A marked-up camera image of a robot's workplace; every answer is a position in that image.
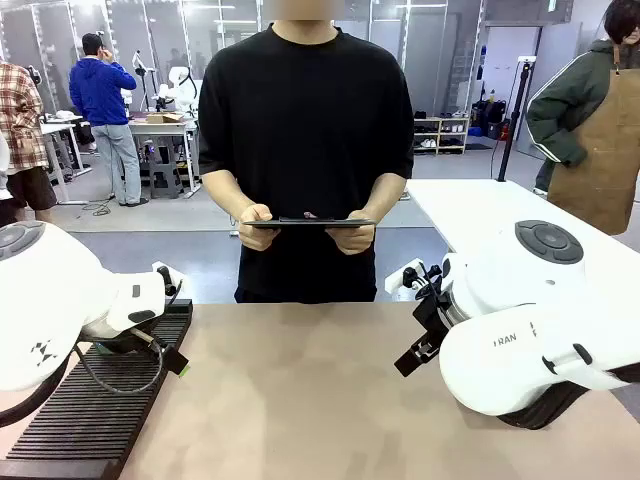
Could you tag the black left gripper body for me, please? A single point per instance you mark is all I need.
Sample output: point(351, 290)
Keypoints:
point(122, 344)

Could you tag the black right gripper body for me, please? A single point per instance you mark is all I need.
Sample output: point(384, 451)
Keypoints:
point(434, 315)

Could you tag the black tablet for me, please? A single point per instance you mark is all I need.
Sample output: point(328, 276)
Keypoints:
point(300, 224)

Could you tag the person's left forearm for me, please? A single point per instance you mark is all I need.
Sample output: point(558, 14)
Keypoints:
point(387, 192)

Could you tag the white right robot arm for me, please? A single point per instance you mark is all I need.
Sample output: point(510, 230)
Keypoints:
point(500, 375)

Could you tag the person's right forearm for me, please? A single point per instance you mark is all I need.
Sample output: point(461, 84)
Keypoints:
point(222, 192)

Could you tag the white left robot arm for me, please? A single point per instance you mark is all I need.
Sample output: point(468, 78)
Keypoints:
point(50, 280)

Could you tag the black slotted PCB rack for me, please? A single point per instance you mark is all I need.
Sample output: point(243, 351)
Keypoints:
point(100, 425)

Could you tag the person's left hand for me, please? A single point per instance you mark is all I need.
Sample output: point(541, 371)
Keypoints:
point(355, 242)

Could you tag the person's right hand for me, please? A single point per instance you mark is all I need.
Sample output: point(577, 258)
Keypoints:
point(255, 237)

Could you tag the black plastic tray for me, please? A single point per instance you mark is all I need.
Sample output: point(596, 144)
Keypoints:
point(550, 410)

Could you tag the grey step stool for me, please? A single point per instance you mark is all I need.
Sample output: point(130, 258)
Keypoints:
point(164, 180)

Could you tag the wooden shoe shelf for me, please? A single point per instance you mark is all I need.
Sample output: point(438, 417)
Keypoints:
point(442, 135)

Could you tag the black tripod pole white head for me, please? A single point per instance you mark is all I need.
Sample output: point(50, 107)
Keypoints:
point(515, 115)

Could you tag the white desk with robots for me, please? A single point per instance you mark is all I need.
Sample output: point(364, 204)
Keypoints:
point(165, 127)

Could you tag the small white desk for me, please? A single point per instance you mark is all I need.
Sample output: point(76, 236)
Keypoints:
point(60, 129)

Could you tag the flat cardboard box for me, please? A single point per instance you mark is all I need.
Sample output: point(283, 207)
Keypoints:
point(162, 118)

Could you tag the person's black T-shirt torso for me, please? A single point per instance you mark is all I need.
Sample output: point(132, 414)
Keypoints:
point(305, 125)

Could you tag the person in brown apron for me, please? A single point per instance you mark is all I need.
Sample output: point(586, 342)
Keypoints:
point(595, 125)

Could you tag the person in blue hoodie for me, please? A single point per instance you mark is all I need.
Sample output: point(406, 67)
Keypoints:
point(100, 95)

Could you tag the figure in plaid shirt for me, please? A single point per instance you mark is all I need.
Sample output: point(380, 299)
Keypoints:
point(20, 115)

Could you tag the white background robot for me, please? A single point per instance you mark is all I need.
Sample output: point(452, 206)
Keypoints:
point(182, 90)

